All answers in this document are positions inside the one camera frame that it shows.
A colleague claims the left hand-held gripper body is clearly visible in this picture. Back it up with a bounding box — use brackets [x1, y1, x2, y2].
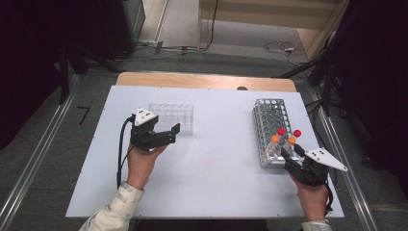
[129, 108, 177, 153]

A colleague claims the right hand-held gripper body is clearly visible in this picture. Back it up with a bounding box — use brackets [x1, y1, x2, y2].
[283, 147, 349, 188]

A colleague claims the clear plastic tube rack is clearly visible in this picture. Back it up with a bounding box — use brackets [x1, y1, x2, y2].
[147, 102, 194, 136]

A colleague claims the metal tube rack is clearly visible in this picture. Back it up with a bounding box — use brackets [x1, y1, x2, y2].
[251, 97, 301, 169]

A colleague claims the person's right hand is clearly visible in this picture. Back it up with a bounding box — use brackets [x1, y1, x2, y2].
[290, 174, 330, 222]

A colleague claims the person's left hand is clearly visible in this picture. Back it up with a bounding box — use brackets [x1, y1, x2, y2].
[126, 144, 167, 191]

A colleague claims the wooden table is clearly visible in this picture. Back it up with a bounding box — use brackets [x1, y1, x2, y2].
[115, 71, 297, 93]

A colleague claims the black metal stand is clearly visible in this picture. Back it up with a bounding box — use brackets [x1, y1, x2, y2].
[57, 41, 123, 105]
[272, 47, 349, 117]

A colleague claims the white table board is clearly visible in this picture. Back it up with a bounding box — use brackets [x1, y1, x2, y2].
[65, 85, 344, 219]

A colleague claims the black cabinet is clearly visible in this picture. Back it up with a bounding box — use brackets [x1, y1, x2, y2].
[95, 0, 146, 61]

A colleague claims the black curtain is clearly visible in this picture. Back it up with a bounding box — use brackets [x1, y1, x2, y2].
[330, 0, 408, 196]
[0, 0, 109, 152]

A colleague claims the light wooden furniture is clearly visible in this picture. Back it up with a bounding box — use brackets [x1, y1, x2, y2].
[196, 0, 350, 61]

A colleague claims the black cable beside table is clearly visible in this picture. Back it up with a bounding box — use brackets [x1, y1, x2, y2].
[306, 100, 339, 186]

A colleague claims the aluminium floor rail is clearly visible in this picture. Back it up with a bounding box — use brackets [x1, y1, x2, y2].
[0, 75, 80, 231]
[307, 86, 379, 231]

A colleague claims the left hand-held gripper cable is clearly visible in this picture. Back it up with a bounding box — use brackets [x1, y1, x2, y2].
[116, 115, 136, 189]

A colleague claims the floor cable bundle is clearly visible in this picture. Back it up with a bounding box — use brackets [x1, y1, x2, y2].
[115, 39, 200, 62]

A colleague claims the grey floor cable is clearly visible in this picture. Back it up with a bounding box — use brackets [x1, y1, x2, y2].
[263, 40, 300, 65]

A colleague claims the black hanging cable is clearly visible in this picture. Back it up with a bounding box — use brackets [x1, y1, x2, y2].
[198, 0, 220, 52]

